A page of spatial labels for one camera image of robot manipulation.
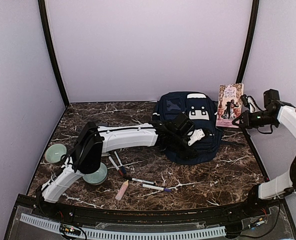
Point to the red capped white marker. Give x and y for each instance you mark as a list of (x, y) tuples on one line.
[(115, 165)]

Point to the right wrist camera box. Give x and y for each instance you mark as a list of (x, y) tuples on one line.
[(270, 95)]

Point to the blue capped white marker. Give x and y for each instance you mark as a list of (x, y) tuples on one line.
[(121, 165)]

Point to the celadon green bowl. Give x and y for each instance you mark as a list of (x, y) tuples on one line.
[(54, 153), (97, 177)]

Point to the black capped white marker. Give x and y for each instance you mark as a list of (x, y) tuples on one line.
[(139, 180)]

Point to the white slotted cable duct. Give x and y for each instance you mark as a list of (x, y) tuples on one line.
[(125, 233)]

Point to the pink pencil-shaped eraser tube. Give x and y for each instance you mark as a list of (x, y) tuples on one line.
[(122, 190)]

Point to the pink Shakespeare story book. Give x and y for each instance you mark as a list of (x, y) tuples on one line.
[(229, 104)]

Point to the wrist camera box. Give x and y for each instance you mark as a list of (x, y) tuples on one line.
[(183, 124), (270, 95)]

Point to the right black frame post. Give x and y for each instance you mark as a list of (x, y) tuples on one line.
[(249, 41)]

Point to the far celadon green bowl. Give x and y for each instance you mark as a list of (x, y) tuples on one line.
[(54, 153)]

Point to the black frame post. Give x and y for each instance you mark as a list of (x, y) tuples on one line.
[(51, 51), (249, 41)]

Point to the left black frame post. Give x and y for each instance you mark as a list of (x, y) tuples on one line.
[(51, 51)]

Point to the small green circuit board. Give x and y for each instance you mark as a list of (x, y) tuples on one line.
[(69, 230)]

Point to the near celadon green bowl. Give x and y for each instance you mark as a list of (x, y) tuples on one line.
[(97, 177)]

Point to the navy blue student backpack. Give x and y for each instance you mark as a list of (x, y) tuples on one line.
[(198, 107)]

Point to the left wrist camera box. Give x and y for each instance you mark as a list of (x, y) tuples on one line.
[(183, 124)]

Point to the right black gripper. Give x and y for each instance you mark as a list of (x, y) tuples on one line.
[(247, 120)]

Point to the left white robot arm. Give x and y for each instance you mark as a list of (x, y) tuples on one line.
[(93, 141)]

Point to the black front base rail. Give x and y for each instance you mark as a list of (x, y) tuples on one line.
[(228, 214)]

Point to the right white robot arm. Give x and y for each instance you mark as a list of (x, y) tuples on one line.
[(284, 145)]

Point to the purple capped white marker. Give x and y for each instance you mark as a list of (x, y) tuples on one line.
[(153, 187)]

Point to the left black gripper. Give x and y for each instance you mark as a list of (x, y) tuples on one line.
[(188, 153)]

